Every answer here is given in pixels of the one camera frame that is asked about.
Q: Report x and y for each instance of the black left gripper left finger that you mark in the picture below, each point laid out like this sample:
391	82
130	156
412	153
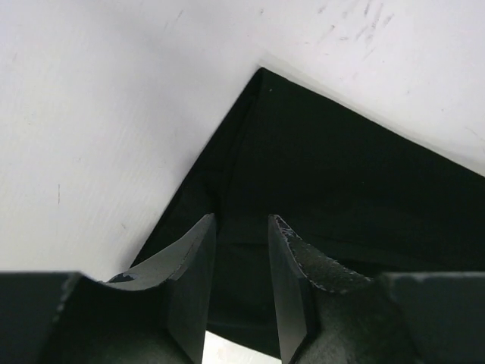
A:
154	312

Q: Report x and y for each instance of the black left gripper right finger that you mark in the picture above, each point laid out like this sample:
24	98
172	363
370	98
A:
328	313

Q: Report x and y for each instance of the black daisy print t-shirt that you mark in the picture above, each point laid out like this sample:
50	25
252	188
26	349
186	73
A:
358	192

